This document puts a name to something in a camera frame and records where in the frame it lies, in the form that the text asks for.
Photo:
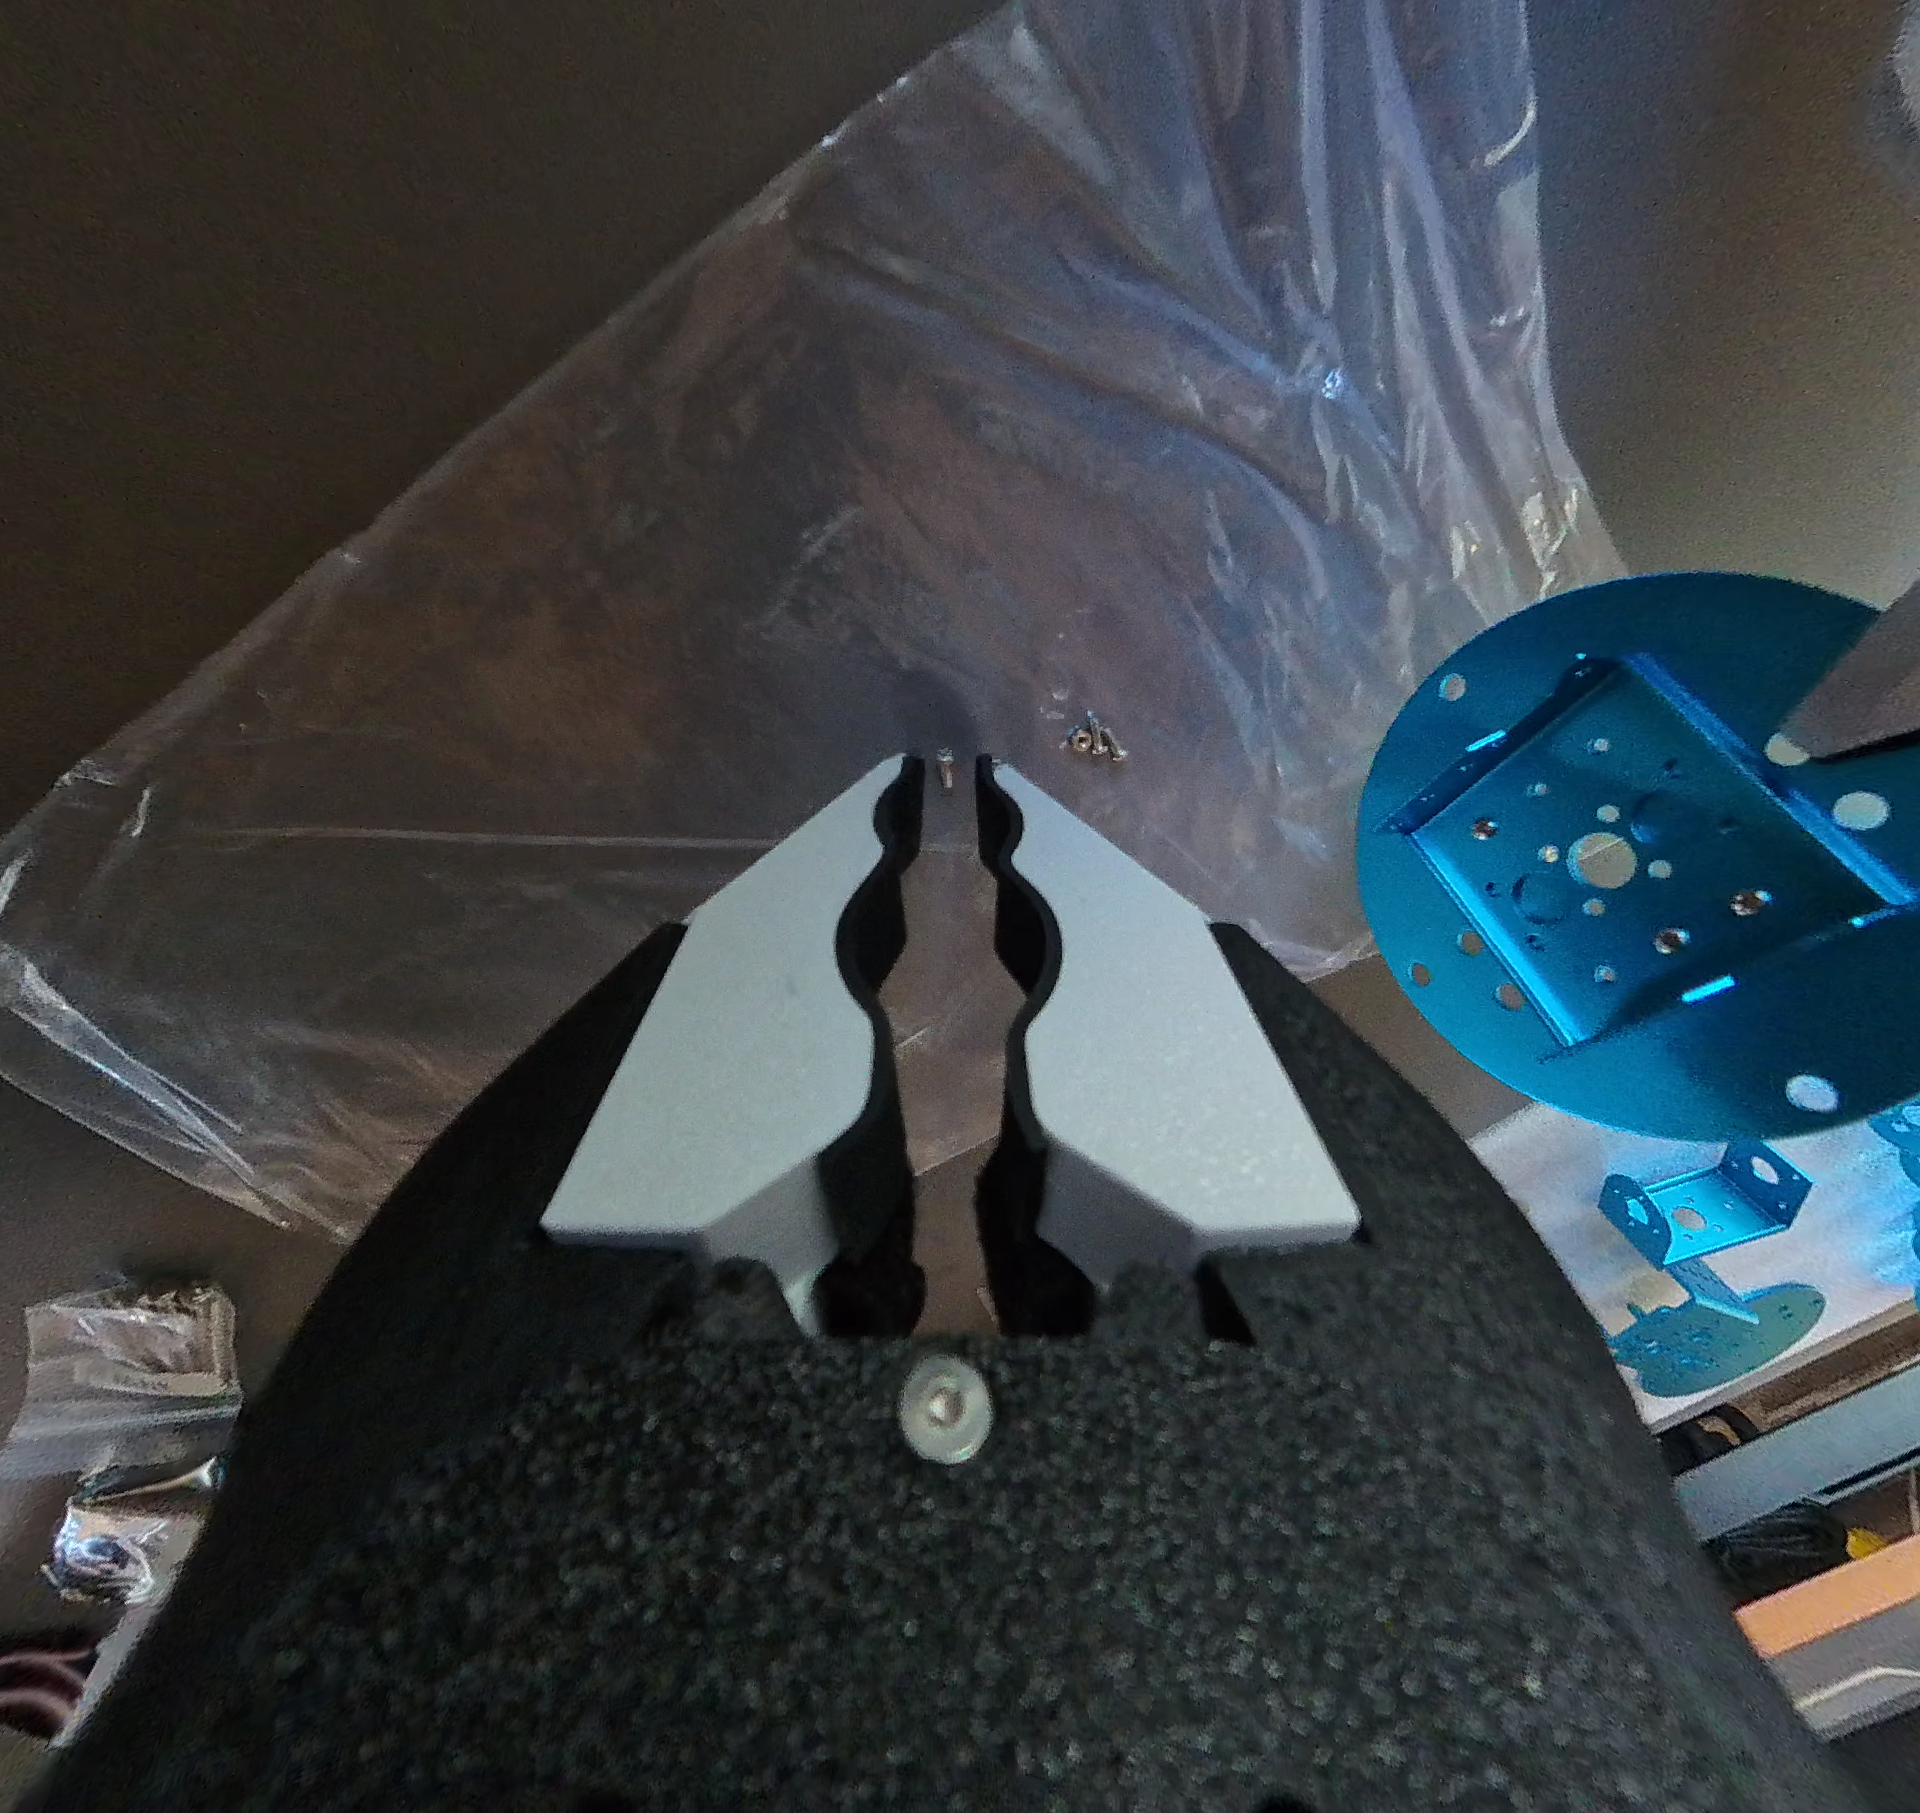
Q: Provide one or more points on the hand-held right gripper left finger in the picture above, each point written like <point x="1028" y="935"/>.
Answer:
<point x="719" y="1079"/>

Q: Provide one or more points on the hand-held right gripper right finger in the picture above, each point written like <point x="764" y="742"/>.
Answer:
<point x="1185" y="1092"/>

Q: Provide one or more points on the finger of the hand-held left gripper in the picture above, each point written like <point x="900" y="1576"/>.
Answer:
<point x="1869" y="687"/>

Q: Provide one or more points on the blue metal servo bracket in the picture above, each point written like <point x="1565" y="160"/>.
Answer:
<point x="1590" y="792"/>

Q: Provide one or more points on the blue round metal plate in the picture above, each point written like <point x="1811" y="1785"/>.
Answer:
<point x="1724" y="1079"/>

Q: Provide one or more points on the clear plastic bag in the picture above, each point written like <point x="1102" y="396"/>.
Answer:
<point x="750" y="494"/>

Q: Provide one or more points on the grey desk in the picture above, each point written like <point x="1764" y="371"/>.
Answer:
<point x="300" y="193"/>

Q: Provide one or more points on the dark parts bag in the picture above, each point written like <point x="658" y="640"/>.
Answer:
<point x="119" y="1362"/>

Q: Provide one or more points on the orange white cardboard box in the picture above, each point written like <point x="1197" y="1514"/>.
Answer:
<point x="1832" y="1602"/>

